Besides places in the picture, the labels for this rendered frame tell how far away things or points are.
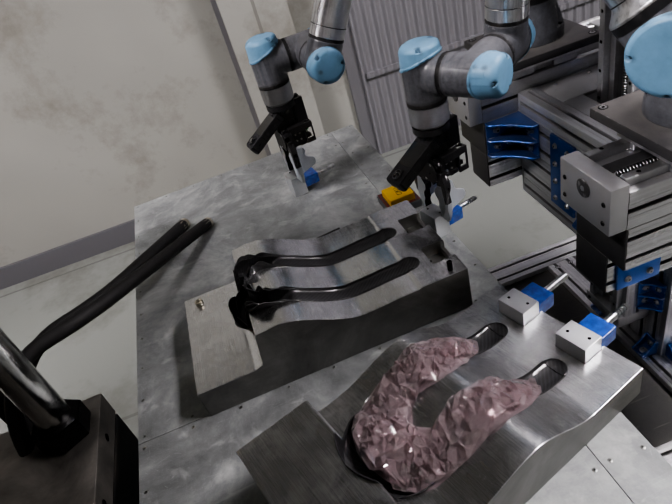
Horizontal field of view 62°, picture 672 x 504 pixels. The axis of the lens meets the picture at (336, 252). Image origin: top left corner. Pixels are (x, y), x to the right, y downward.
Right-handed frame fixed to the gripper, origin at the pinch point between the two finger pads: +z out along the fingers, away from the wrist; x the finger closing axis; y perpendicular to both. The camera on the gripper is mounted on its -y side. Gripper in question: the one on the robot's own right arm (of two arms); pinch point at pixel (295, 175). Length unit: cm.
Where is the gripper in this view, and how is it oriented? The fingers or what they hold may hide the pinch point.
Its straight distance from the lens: 146.6
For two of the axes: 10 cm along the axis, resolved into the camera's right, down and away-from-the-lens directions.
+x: -4.3, -4.6, 7.7
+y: 8.7, -4.5, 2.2
